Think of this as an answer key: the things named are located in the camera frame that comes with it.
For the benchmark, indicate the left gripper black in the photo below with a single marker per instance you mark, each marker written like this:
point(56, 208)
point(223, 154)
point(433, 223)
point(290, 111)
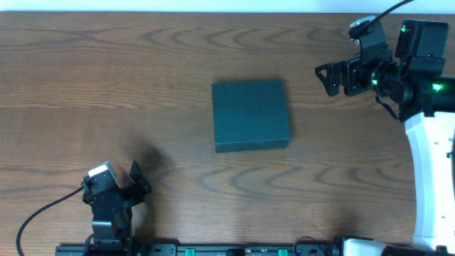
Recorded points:
point(141, 182)

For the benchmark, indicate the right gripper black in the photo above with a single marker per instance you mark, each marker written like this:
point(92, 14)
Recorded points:
point(351, 77)

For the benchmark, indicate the black box with lid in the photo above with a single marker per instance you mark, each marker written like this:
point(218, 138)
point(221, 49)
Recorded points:
point(250, 115)

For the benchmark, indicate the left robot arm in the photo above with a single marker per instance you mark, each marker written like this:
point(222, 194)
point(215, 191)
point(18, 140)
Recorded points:
point(113, 231)

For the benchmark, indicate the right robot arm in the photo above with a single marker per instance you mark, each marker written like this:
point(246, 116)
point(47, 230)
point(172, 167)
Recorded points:
point(410, 76)

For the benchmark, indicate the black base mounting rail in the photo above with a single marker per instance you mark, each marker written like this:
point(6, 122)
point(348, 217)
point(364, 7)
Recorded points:
point(305, 249)

